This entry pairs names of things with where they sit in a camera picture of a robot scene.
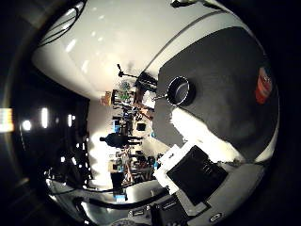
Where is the brown cardboard box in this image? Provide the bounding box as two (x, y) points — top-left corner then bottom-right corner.
(101, 91), (113, 106)

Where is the black tripod stand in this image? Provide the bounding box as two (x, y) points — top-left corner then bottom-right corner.
(116, 63), (139, 79)

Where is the black frying pan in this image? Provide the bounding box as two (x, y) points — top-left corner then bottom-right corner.
(152, 75), (192, 106)

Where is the red liquid bottle green cap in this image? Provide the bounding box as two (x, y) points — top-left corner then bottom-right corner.
(254, 66), (273, 105)

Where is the thick black cable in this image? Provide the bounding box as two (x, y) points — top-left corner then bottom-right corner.
(73, 187), (172, 212)

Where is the black cable bundle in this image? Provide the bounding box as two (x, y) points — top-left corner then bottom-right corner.
(39, 0), (87, 48)

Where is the person in dark clothes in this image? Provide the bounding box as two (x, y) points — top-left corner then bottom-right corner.
(99, 132), (144, 149)

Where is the dark grey table mat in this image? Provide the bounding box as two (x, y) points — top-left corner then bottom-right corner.
(151, 26), (280, 164)

